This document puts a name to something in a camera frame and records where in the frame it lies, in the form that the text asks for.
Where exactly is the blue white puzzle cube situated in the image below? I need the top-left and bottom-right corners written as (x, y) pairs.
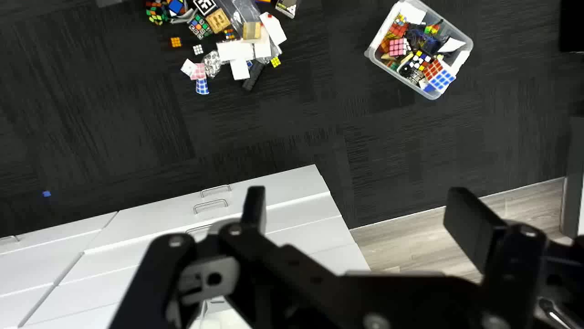
top-left (424, 67), bottom-right (459, 96)

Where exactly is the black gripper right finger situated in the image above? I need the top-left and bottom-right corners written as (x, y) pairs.
top-left (442, 186), bottom-right (512, 281)

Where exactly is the orange white puzzle cube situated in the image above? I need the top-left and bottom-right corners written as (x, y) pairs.
top-left (422, 58), bottom-right (446, 80)

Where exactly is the white tilted card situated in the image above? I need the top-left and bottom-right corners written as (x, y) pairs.
top-left (262, 12), bottom-right (289, 47)

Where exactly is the small pink white cube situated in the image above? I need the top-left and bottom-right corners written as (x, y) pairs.
top-left (179, 56), bottom-right (210, 82)

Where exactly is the tan wooden block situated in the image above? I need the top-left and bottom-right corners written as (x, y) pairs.
top-left (205, 9), bottom-right (234, 34)

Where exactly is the green multicolour puzzle cube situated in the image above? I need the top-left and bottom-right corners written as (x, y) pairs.
top-left (187, 14), bottom-right (214, 42)

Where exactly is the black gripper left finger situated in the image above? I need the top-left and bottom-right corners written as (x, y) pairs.
top-left (242, 184), bottom-right (269, 233)

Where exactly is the pink white puzzle cube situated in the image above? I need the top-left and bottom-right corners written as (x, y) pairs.
top-left (388, 36), bottom-right (411, 58)

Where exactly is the large white paper sheet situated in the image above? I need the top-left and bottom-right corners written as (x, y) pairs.
top-left (216, 38), bottom-right (256, 64)

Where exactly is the black white marker card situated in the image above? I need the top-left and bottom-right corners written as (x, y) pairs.
top-left (192, 0), bottom-right (220, 16)

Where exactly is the white plastic toy bin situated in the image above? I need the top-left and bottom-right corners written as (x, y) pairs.
top-left (364, 0), bottom-right (477, 102)

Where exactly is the small white paper sheet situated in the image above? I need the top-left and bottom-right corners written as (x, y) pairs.
top-left (229, 58), bottom-right (252, 82)

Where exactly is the white paper card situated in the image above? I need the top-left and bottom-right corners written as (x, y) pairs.
top-left (437, 36), bottom-right (470, 54)

